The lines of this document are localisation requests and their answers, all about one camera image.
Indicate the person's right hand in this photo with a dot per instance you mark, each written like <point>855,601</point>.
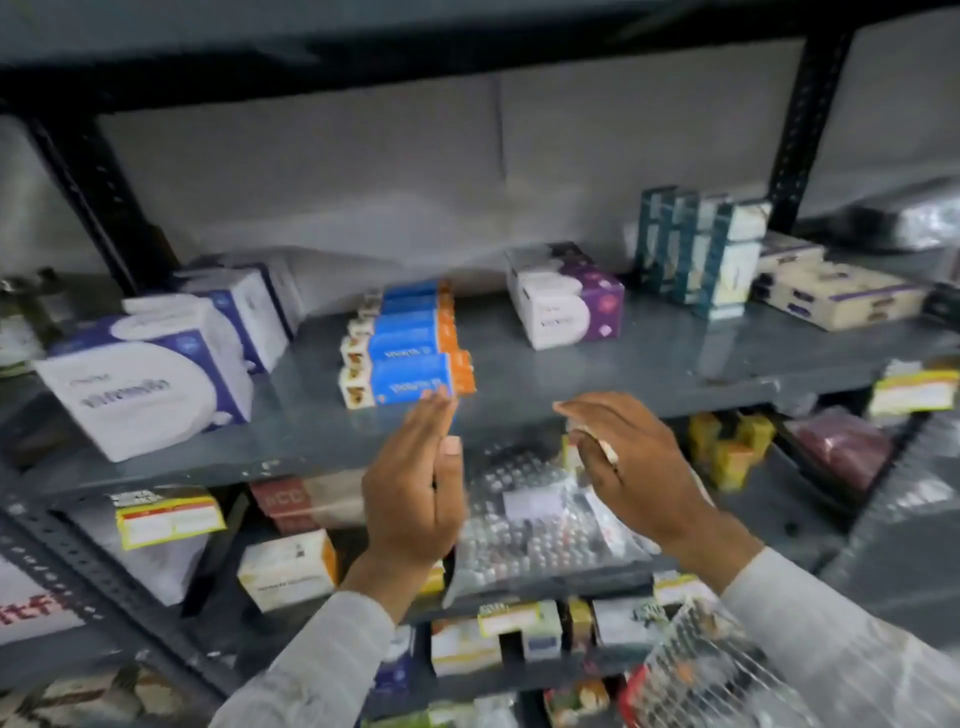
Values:
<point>645,465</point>

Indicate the large cream box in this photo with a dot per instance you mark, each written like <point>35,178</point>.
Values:
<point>840,296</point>

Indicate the dark blue small box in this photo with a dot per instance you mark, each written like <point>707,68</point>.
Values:
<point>396,664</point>

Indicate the stack of teal white boxes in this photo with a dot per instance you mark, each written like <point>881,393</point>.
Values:
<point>705,251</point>

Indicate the white box with yellow label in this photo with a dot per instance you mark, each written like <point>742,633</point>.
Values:
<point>525,626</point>

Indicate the yellow medicine boxes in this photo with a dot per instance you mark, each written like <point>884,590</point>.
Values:
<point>731,450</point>

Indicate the large white blue box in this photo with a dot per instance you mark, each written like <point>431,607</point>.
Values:
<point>150,382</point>

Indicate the white grey printed box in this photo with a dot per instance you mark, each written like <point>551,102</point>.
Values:
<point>622,622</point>

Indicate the small white medicine strip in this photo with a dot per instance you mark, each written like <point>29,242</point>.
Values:
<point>604,450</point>

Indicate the person's left hand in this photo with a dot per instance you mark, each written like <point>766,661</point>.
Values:
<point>409,502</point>

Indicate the white box with yellow band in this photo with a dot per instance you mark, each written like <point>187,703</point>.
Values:
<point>461,649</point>

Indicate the dark red packet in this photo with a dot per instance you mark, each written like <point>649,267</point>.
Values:
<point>840,446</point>

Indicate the small cream box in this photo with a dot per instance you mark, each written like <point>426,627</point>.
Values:
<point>787,251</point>

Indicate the person's left forearm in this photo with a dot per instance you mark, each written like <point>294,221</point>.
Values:
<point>330,660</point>

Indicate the person's right forearm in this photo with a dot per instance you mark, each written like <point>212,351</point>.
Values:
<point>795,630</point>

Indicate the white paper with red letters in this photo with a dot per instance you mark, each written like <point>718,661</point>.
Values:
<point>30,604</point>

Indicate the person's left thumb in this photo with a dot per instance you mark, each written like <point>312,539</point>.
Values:
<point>451,480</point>

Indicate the white purple box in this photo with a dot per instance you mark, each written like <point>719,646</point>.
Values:
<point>570,311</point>
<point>544,256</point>

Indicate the clear bag of blister packs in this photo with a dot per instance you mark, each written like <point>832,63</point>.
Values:
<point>525,532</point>

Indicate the red white box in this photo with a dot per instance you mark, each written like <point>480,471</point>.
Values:
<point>300,499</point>

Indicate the small white blue box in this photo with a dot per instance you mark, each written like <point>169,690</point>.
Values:
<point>244,315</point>

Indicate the grey metal shelf rack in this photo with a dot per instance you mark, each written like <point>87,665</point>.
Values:
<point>675,352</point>

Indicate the person's right fingers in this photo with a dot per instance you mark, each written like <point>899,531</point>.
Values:
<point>600,416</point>

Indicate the blue orange medicine box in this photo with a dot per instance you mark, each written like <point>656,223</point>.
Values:
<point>409,322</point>
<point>409,382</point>
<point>416,289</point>
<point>412,303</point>
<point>405,343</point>

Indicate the white orange box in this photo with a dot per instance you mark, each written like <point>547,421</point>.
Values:
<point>289,570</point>

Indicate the yellow red shelf label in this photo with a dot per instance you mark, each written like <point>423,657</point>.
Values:
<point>169,519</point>
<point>911,391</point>

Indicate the silver foil packet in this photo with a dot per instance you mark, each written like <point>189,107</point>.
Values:
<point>885,217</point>

